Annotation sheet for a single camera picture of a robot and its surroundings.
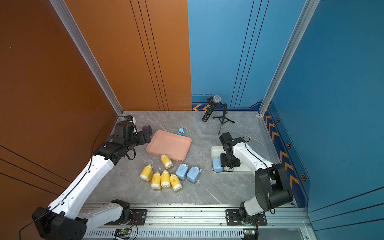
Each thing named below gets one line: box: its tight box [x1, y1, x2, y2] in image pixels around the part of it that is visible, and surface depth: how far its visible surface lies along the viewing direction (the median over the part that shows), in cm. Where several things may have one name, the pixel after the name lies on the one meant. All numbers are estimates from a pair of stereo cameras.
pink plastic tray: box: [146, 130, 192, 163], surface depth 102 cm
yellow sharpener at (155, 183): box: [151, 171, 161, 190], surface depth 80 cm
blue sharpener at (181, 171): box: [175, 163, 188, 180], surface depth 83 cm
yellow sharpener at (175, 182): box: [169, 173, 182, 192], surface depth 79 cm
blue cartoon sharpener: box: [177, 127, 186, 136], surface depth 108 cm
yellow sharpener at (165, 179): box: [161, 169, 171, 188], surface depth 81 cm
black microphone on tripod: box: [202, 95, 235, 135], surface depth 99 cm
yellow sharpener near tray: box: [160, 154, 173, 170], surface depth 87 cm
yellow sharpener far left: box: [139, 164, 154, 182], surface depth 84 cm
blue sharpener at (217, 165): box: [212, 157, 223, 173], surface depth 87 cm
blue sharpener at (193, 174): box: [186, 166, 202, 183], surface depth 83 cm
